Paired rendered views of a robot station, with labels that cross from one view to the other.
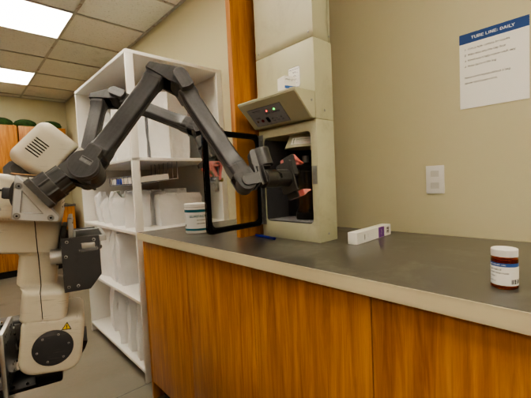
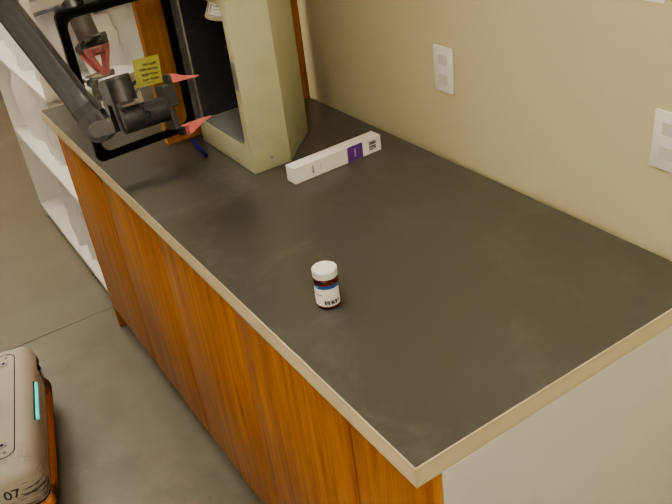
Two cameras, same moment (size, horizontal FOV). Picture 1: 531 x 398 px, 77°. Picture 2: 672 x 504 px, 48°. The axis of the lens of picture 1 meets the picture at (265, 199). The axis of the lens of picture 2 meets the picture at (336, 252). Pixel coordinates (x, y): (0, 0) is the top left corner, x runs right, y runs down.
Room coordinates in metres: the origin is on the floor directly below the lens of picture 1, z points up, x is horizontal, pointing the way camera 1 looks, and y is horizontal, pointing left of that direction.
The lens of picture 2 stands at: (-0.47, -0.79, 1.79)
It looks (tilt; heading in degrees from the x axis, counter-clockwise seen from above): 32 degrees down; 13
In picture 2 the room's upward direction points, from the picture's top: 7 degrees counter-clockwise
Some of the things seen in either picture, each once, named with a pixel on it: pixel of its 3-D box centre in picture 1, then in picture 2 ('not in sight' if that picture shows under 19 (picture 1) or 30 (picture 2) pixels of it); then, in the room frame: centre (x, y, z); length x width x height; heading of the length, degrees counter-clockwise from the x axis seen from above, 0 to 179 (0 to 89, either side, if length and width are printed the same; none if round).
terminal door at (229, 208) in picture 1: (234, 181); (130, 74); (1.36, 0.12, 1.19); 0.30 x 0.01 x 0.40; 138
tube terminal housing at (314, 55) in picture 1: (305, 147); (243, 4); (1.45, -0.18, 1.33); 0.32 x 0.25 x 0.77; 43
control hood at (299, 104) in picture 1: (274, 110); not in sight; (1.33, -0.05, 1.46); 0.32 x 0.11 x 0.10; 43
